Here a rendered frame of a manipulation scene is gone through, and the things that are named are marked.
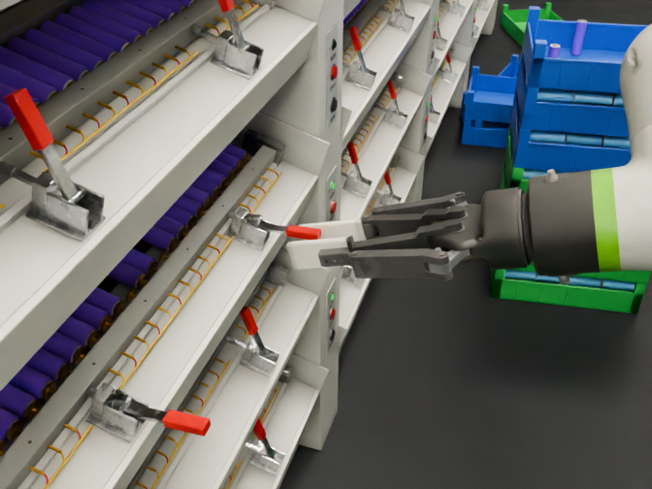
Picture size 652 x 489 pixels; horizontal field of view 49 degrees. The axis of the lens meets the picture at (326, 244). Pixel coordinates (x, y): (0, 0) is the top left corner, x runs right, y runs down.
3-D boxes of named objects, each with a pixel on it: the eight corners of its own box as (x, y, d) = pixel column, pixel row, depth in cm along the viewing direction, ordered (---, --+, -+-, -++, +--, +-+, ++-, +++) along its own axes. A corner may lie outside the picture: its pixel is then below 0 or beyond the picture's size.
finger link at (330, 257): (372, 257, 71) (364, 274, 69) (324, 261, 73) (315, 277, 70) (368, 244, 70) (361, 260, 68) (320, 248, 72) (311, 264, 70)
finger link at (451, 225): (468, 251, 70) (469, 259, 68) (355, 270, 72) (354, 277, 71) (461, 216, 68) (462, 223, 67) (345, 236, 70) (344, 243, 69)
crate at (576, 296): (622, 256, 166) (631, 228, 161) (637, 314, 150) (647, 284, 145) (489, 244, 170) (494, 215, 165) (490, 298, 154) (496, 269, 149)
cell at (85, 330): (31, 307, 63) (97, 338, 63) (18, 320, 62) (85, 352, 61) (32, 293, 62) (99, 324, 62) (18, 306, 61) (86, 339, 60)
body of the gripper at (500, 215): (532, 285, 65) (431, 291, 69) (536, 239, 72) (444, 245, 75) (521, 212, 62) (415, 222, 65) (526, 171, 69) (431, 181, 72)
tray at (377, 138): (415, 113, 158) (440, 57, 150) (331, 277, 112) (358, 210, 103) (332, 77, 160) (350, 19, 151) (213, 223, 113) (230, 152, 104)
